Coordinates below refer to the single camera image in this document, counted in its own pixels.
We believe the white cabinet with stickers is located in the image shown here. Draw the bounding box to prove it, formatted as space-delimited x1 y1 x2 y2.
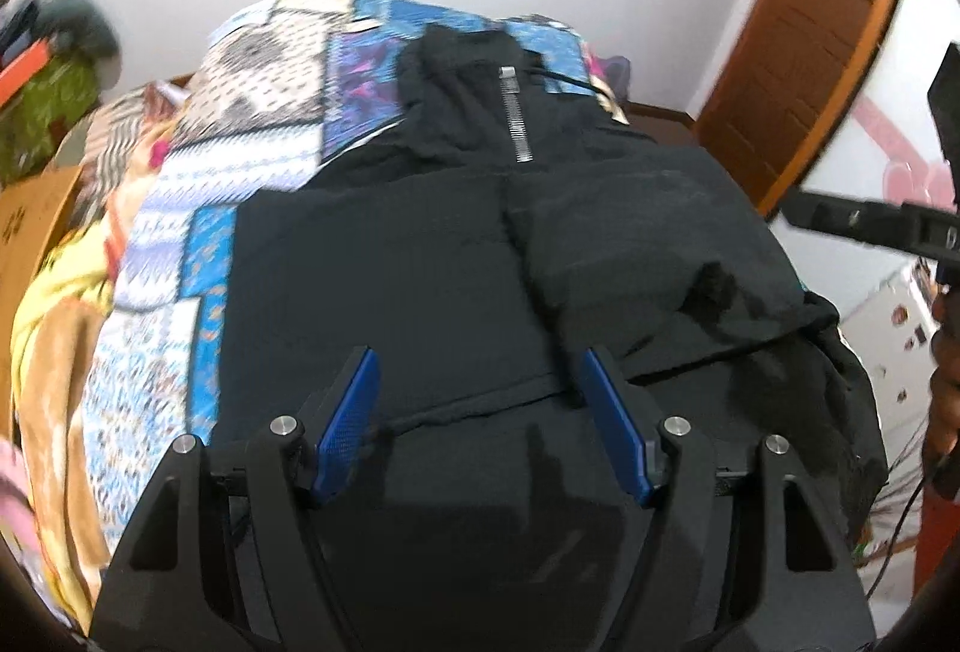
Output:
836 262 938 473

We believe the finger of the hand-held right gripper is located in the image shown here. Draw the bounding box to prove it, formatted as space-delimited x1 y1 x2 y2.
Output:
782 187 960 259

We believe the wooden bed headboard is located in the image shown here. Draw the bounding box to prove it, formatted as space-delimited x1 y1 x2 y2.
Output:
622 100 695 135

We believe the striped orange white blanket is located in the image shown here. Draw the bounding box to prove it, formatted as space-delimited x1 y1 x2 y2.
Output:
67 82 188 233

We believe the brown wooden door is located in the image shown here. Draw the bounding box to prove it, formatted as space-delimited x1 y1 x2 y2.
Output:
694 0 912 218

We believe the black zip jacket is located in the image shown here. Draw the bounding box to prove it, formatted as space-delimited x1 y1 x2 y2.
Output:
214 22 890 652

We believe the red cloth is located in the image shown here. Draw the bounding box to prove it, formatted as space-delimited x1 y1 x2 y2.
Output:
916 494 960 597

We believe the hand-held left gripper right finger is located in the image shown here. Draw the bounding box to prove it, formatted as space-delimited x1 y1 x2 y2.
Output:
581 344 878 652

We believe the brown cardboard box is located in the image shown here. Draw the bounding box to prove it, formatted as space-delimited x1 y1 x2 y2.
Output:
0 164 83 413

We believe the person's right hand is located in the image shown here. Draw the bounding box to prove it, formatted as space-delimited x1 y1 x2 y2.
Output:
926 292 960 499

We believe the green cloth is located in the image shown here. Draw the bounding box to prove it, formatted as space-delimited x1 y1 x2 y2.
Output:
0 52 106 184

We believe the yellow orange printed blanket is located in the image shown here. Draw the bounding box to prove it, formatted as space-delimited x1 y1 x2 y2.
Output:
7 202 151 630

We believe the orange box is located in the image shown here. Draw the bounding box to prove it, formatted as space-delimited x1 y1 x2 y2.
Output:
0 40 53 105

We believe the black cable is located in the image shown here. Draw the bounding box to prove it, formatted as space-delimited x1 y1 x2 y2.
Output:
862 442 953 600

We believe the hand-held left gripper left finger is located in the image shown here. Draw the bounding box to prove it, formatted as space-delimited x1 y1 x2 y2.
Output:
88 344 383 652

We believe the blue patchwork blanket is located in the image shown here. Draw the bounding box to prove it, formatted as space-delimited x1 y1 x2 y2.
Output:
79 0 631 548

